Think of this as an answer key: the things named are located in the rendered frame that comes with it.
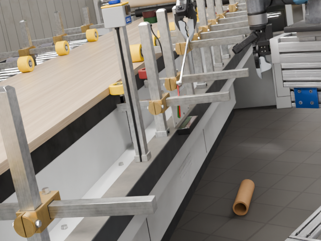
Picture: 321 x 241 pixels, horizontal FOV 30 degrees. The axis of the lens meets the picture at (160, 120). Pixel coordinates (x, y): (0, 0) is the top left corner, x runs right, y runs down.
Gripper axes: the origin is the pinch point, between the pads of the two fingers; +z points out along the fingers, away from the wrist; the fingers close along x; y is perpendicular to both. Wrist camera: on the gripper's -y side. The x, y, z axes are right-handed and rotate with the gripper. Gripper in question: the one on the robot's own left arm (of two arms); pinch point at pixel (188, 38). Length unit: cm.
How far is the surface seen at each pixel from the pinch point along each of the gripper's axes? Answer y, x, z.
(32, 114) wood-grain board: -60, 43, 10
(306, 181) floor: 86, -33, 101
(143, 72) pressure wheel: -6.0, 19.6, 10.5
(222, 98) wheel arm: -28.5, -16.1, 19.3
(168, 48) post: -7.8, 6.8, 1.8
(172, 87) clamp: -10.6, 7.0, 17.0
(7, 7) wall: 432, 326, -8
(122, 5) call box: -60, 4, -21
